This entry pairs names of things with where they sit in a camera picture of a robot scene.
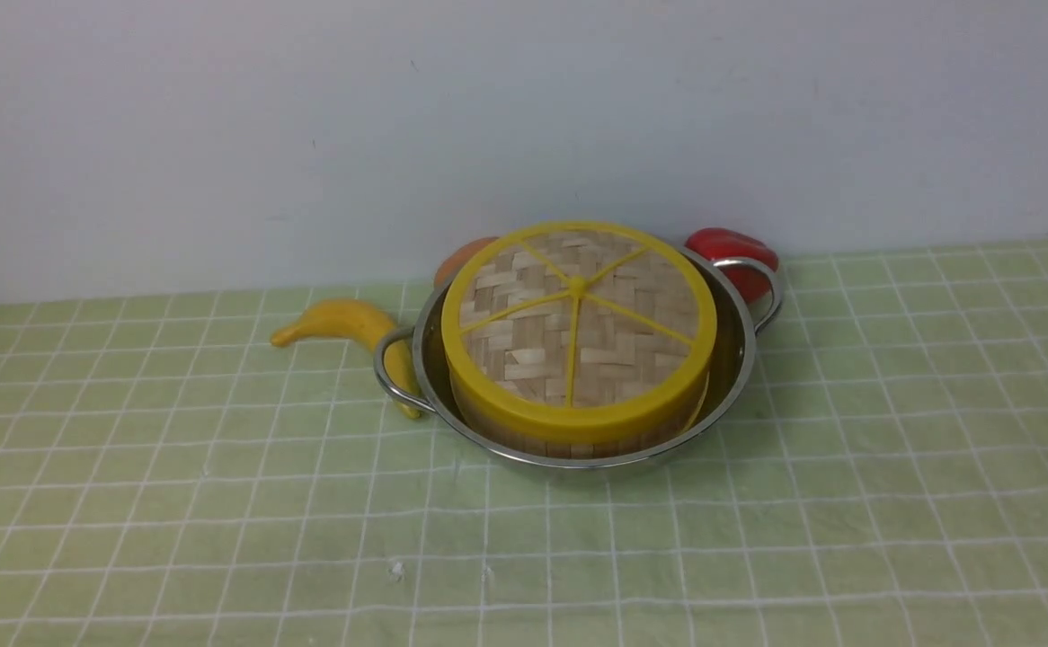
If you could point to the green checkered tablecloth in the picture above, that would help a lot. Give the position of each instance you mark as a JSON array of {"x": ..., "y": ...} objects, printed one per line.
[{"x": 167, "y": 478}]

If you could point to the stainless steel pot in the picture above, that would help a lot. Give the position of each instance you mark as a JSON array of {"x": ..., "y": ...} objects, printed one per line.
[{"x": 734, "y": 354}]

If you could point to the bamboo steamer basket yellow rim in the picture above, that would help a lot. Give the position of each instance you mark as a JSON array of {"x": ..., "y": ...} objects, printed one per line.
[{"x": 573, "y": 443}]

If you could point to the orange fruit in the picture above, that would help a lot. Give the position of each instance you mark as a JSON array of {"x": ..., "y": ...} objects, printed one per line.
[{"x": 459, "y": 258}]

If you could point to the yellow banana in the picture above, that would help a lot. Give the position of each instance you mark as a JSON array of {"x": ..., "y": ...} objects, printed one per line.
[{"x": 357, "y": 321}]

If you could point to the red bell pepper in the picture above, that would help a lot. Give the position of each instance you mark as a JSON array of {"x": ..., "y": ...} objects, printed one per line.
[{"x": 715, "y": 243}]

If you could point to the woven bamboo steamer lid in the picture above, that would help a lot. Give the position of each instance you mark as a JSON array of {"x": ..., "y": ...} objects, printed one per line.
[{"x": 579, "y": 324}]

